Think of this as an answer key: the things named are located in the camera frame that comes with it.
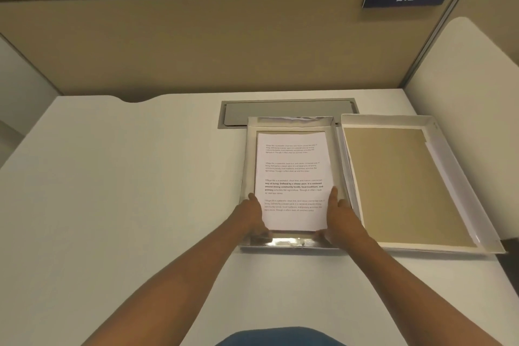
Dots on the person's right hand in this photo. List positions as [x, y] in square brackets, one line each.
[342, 224]

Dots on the person's left hand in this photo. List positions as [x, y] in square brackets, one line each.
[250, 218]

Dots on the person's left thumb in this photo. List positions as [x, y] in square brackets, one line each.
[264, 232]

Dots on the person's right thumb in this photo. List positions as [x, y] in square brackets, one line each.
[323, 234]

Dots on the white printed paper sheet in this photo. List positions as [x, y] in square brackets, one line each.
[294, 179]

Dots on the person's left forearm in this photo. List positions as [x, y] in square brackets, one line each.
[174, 285]

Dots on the person's right forearm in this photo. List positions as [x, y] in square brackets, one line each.
[389, 293]

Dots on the silver-lined shallow box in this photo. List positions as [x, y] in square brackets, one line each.
[342, 163]

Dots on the brown cardboard sheet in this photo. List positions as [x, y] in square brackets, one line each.
[405, 183]

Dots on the person's blue clothing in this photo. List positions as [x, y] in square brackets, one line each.
[279, 337]

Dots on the white shallow box lid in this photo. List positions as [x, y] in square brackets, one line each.
[458, 179]

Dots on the beige cubicle partition panel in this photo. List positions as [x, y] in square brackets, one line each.
[211, 41]

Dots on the white side partition panel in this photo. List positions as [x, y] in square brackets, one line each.
[470, 98]

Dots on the grey metal partition post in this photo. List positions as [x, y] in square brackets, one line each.
[436, 35]

